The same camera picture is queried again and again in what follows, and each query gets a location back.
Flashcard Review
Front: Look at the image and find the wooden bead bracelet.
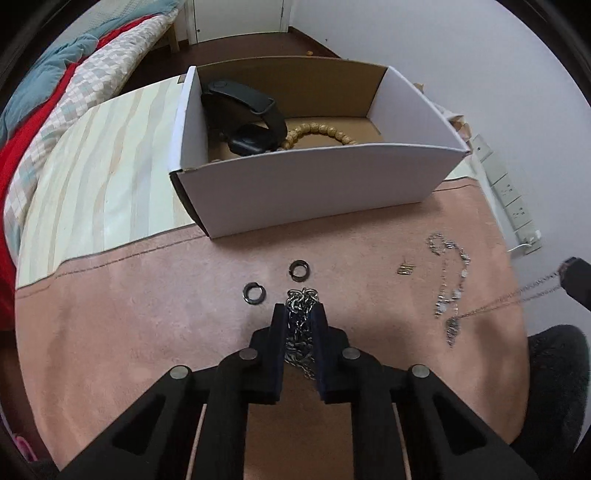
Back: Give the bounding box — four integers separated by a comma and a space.
279, 121, 359, 151

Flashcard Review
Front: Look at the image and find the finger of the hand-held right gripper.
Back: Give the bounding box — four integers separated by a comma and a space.
558, 257, 591, 311

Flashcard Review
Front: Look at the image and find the dark fuzzy cushion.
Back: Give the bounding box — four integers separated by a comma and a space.
508, 325, 590, 462

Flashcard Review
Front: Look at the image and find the black smart watch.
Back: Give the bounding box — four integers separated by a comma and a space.
201, 80, 289, 157

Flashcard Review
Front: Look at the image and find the silver beaded bracelet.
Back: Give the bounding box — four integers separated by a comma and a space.
427, 233, 472, 319

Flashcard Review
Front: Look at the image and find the striped cream bed sheet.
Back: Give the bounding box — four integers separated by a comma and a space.
17, 76, 209, 289

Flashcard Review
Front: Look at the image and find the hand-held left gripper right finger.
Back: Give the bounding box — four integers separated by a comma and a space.
313, 302, 540, 480

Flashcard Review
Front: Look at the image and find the red blanket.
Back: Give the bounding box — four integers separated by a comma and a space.
0, 16, 153, 330

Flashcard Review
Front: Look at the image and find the checkered quilt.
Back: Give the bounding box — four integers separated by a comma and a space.
4, 9, 180, 256

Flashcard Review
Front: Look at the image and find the silver chain necklace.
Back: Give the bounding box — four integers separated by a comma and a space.
283, 287, 320, 381

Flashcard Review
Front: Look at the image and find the pink cloth mat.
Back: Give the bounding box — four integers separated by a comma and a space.
14, 176, 529, 480

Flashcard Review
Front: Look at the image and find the thin silver pendant necklace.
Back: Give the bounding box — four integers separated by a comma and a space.
445, 272, 562, 348

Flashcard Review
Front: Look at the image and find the white cardboard box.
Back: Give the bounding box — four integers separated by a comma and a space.
169, 56, 472, 239

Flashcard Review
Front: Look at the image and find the white door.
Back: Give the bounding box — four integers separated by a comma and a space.
193, 0, 286, 45

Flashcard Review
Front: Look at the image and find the white power strip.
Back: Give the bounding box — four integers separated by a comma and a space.
470, 134, 543, 253

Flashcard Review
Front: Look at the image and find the teal blanket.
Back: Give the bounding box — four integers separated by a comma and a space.
0, 0, 180, 144

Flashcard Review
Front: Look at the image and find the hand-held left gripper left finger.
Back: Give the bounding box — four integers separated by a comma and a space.
58, 303, 288, 480

